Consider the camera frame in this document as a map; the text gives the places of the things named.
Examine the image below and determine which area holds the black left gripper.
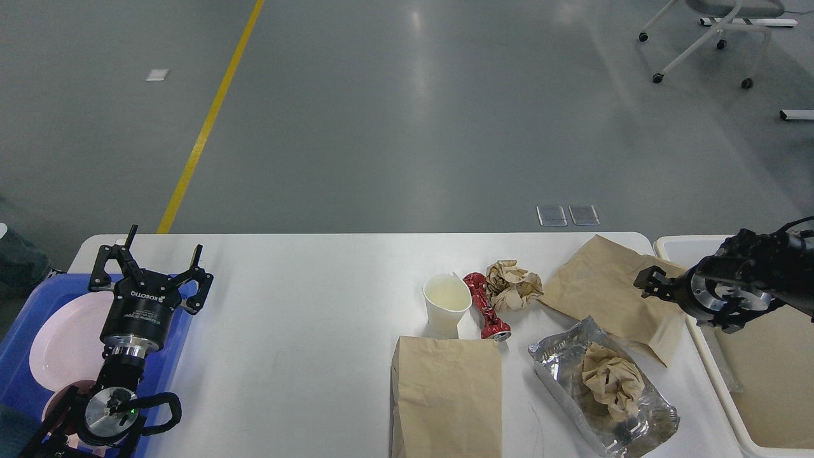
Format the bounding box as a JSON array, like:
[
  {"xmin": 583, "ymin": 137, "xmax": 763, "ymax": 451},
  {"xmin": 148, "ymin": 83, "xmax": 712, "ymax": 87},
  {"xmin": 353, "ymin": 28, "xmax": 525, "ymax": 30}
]
[{"xmin": 88, "ymin": 224, "xmax": 214, "ymax": 357}]

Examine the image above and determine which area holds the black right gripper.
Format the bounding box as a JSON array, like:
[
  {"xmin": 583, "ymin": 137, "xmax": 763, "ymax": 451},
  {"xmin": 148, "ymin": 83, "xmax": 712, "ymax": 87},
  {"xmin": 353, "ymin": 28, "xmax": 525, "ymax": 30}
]
[{"xmin": 633, "ymin": 267, "xmax": 773, "ymax": 334}]

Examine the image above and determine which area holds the brown paper bag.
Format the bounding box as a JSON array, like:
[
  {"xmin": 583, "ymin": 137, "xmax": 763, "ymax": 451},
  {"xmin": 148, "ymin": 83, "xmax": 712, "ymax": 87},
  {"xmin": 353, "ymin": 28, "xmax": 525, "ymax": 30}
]
[
  {"xmin": 390, "ymin": 336, "xmax": 502, "ymax": 457},
  {"xmin": 542, "ymin": 235, "xmax": 686, "ymax": 367}
]

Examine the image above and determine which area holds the pink plate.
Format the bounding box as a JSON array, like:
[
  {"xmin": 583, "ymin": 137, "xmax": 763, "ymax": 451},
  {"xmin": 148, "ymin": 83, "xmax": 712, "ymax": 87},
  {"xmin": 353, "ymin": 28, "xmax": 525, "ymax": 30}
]
[{"xmin": 29, "ymin": 291, "xmax": 113, "ymax": 392}]

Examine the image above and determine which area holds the pink mug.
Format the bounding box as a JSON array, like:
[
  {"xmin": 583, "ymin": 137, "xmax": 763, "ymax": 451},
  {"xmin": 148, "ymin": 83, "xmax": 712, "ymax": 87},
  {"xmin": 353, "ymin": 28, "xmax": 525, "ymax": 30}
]
[{"xmin": 41, "ymin": 379, "xmax": 110, "ymax": 457}]

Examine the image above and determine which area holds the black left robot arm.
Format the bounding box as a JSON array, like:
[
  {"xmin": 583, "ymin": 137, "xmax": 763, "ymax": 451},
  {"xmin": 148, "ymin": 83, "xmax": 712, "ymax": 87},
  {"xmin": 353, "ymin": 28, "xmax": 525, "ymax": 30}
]
[{"xmin": 18, "ymin": 225, "xmax": 214, "ymax": 457}]

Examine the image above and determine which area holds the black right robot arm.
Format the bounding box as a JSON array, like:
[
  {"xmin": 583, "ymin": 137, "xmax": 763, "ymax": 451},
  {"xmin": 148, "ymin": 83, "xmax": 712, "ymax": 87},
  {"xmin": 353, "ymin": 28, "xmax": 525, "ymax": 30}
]
[{"xmin": 633, "ymin": 216, "xmax": 813, "ymax": 333}]

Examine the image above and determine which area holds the right floor outlet plate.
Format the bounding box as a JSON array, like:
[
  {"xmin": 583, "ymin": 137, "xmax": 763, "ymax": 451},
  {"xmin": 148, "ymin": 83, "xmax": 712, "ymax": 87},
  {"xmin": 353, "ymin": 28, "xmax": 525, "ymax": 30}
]
[{"xmin": 568, "ymin": 205, "xmax": 601, "ymax": 226}]

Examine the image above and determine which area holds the floor outlet plate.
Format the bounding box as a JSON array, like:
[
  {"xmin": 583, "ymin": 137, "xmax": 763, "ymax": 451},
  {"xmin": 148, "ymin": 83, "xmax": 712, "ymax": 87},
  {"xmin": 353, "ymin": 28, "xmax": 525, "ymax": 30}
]
[
  {"xmin": 568, "ymin": 205, "xmax": 601, "ymax": 226},
  {"xmin": 537, "ymin": 205, "xmax": 568, "ymax": 227}
]

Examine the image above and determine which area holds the crumpled paper in wrapper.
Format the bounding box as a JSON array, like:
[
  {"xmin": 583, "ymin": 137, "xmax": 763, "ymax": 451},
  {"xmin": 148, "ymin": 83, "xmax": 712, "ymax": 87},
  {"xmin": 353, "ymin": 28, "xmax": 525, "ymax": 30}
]
[{"xmin": 579, "ymin": 342, "xmax": 645, "ymax": 422}]

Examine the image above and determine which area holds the left floor outlet plate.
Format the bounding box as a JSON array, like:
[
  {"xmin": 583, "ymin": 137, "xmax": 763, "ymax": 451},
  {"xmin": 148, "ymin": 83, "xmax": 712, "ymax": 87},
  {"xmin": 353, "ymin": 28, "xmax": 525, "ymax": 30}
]
[{"xmin": 537, "ymin": 205, "xmax": 568, "ymax": 227}]

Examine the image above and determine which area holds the beige plastic bin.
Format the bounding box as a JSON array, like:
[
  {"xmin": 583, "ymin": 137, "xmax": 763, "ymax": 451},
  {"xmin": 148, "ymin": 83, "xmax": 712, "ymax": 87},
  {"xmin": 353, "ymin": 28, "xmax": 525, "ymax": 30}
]
[{"xmin": 653, "ymin": 235, "xmax": 814, "ymax": 458}]

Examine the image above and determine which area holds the crumpled brown paper ball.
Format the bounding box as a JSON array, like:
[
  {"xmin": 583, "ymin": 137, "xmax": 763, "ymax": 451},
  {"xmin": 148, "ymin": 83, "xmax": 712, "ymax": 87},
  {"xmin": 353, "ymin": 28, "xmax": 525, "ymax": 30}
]
[{"xmin": 486, "ymin": 259, "xmax": 544, "ymax": 311}]

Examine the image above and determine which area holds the crushed red can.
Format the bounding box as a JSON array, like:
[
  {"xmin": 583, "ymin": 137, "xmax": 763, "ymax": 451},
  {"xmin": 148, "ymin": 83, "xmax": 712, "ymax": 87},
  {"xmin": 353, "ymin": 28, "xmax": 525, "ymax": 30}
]
[{"xmin": 463, "ymin": 272, "xmax": 511, "ymax": 342}]

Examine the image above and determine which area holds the white paper cup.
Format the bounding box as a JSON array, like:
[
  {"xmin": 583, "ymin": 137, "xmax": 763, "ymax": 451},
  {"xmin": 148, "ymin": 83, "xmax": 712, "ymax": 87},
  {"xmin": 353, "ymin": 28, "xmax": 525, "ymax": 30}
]
[{"xmin": 422, "ymin": 272, "xmax": 472, "ymax": 339}]

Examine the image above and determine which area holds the white bar on floor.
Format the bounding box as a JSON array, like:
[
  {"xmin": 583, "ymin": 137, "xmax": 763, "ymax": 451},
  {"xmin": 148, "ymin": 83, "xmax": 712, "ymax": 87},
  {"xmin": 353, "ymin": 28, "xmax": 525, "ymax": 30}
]
[{"xmin": 779, "ymin": 108, "xmax": 814, "ymax": 121}]

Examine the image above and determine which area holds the white office chair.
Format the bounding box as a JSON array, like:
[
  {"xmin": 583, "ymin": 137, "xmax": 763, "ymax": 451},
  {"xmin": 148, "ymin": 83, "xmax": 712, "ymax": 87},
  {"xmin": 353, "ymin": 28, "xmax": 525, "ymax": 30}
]
[{"xmin": 651, "ymin": 1, "xmax": 786, "ymax": 90}]

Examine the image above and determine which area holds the white rail behind chair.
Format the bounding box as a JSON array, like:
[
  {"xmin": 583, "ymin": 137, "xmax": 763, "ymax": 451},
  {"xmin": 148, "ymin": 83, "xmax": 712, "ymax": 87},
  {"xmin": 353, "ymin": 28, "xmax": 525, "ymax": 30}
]
[{"xmin": 700, "ymin": 17, "xmax": 797, "ymax": 28}]

